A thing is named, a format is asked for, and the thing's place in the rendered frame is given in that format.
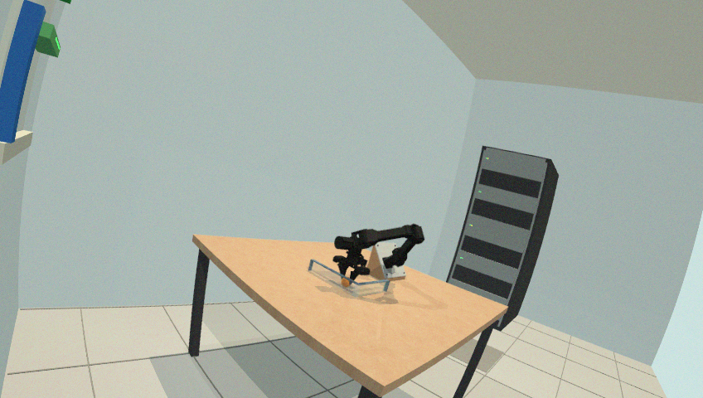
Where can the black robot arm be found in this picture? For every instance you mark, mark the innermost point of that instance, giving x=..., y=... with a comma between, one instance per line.
x=368, y=238

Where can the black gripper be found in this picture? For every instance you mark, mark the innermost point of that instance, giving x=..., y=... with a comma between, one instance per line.
x=351, y=259

